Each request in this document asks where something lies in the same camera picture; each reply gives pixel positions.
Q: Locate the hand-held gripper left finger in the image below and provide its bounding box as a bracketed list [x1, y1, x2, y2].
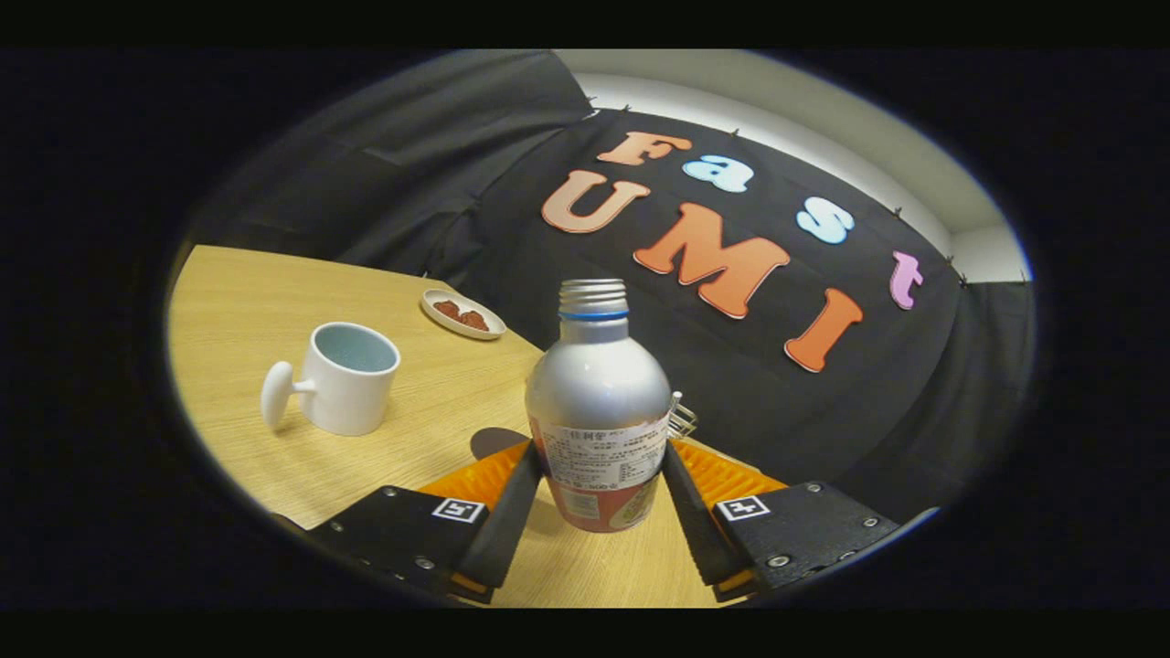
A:
[311, 439, 545, 606]

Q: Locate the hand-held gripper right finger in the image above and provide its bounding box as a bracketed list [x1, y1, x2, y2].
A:
[660, 439, 906, 602]

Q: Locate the dark brown round coaster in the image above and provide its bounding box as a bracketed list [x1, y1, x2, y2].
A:
[471, 427, 531, 462]

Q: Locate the silver juice bottle red label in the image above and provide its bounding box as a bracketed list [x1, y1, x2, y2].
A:
[525, 279, 675, 534]

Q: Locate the white cup with knob handle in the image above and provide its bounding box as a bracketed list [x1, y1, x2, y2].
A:
[261, 322, 401, 437]

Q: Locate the white oval plate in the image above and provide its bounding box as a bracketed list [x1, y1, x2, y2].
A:
[420, 289, 507, 341]

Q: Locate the wooden table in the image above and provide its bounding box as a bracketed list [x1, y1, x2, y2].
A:
[167, 245, 778, 609]

